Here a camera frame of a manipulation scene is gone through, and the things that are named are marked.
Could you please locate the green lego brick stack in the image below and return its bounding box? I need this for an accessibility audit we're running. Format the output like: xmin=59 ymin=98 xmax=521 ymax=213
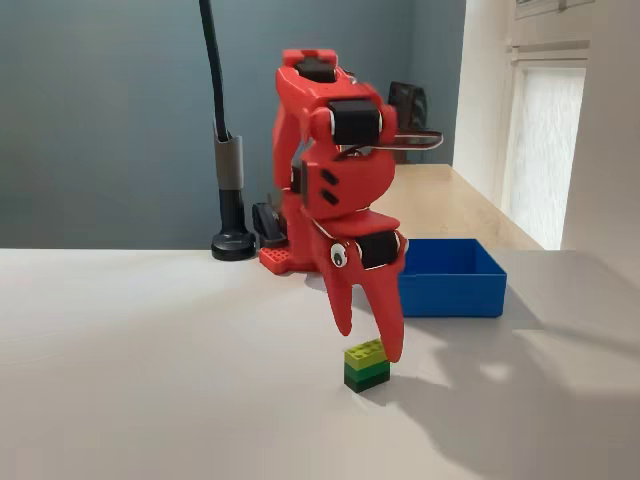
xmin=343 ymin=338 xmax=391 ymax=395

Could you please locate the blue plastic bin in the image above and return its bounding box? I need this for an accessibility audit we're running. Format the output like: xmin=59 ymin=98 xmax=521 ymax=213
xmin=398 ymin=238 xmax=508 ymax=319

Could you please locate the black table clamp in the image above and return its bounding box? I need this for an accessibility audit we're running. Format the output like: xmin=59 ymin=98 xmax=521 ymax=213
xmin=251 ymin=201 xmax=287 ymax=250

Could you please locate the black gooseneck stand with base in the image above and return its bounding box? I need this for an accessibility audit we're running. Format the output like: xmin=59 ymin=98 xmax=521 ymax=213
xmin=198 ymin=0 xmax=257 ymax=261

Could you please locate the grey sleeve on stand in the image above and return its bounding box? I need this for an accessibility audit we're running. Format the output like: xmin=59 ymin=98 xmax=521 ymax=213
xmin=213 ymin=134 xmax=245 ymax=191

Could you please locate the white red robot wire loop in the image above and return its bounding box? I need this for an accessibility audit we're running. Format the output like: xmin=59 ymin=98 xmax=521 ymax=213
xmin=339 ymin=128 xmax=445 ymax=157

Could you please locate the white window frame with blind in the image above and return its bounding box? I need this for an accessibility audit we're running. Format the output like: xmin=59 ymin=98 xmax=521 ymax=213
xmin=501 ymin=0 xmax=592 ymax=251

